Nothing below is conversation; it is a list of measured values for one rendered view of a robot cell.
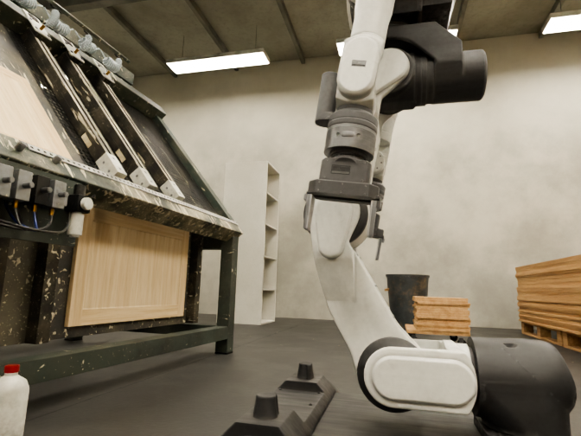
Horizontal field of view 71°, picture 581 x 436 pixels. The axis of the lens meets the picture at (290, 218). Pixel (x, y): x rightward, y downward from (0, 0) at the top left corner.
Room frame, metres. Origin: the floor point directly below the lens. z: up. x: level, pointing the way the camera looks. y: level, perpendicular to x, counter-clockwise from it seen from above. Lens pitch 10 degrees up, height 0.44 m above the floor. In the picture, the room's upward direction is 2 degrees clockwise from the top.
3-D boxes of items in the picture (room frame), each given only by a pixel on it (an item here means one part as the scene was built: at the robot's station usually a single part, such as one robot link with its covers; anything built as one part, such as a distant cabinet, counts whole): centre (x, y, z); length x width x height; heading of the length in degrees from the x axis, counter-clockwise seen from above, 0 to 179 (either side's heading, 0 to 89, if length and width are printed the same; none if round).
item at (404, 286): (5.09, -1.46, 0.33); 0.54 x 0.54 x 0.65
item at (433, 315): (3.78, -1.34, 0.20); 0.61 x 0.51 x 0.40; 166
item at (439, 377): (0.90, -0.28, 0.28); 0.21 x 0.20 x 0.13; 76
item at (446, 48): (0.89, -0.29, 0.97); 0.28 x 0.13 x 0.18; 76
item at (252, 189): (5.39, 0.52, 1.03); 0.60 x 0.58 x 2.05; 166
